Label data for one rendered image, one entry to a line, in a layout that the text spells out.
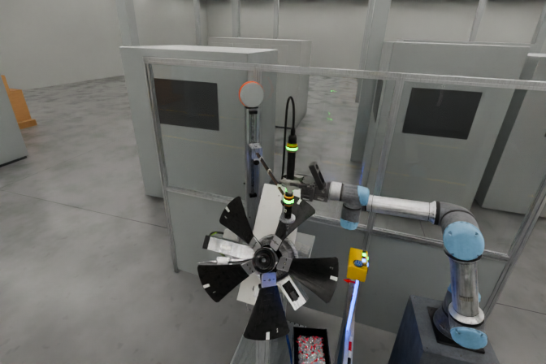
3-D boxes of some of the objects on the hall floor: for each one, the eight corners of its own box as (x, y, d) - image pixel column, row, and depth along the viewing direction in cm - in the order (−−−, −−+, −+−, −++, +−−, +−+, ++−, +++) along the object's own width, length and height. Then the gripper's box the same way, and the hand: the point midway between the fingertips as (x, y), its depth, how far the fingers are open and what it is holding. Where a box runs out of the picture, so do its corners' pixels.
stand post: (257, 370, 202) (258, 275, 165) (269, 374, 200) (273, 279, 163) (255, 376, 198) (256, 281, 161) (267, 380, 196) (270, 286, 159)
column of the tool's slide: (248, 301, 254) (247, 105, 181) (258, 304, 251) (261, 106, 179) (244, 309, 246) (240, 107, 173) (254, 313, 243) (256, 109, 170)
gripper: (326, 207, 112) (275, 197, 118) (330, 193, 123) (283, 185, 128) (328, 188, 109) (276, 179, 115) (332, 176, 119) (283, 168, 125)
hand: (283, 177), depth 120 cm, fingers closed on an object, 4 cm apart
